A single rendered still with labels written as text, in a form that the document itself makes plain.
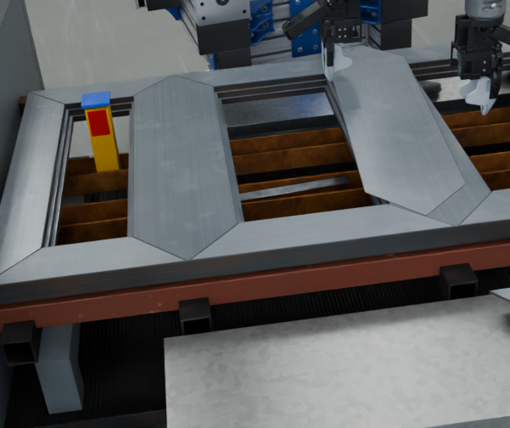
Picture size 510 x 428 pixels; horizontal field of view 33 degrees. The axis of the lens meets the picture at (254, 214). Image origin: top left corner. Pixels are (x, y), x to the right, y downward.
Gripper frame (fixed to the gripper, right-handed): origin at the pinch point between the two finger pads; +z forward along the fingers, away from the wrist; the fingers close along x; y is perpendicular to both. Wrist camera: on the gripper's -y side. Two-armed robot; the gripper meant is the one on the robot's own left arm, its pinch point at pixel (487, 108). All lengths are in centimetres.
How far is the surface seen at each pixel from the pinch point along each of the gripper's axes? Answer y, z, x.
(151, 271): 69, 2, 37
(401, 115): 16.6, 1.2, -3.7
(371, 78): 18.6, 1.1, -22.4
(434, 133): 12.6, 1.2, 5.6
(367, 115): 23.4, 1.2, -5.1
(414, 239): 25.1, 2.7, 37.0
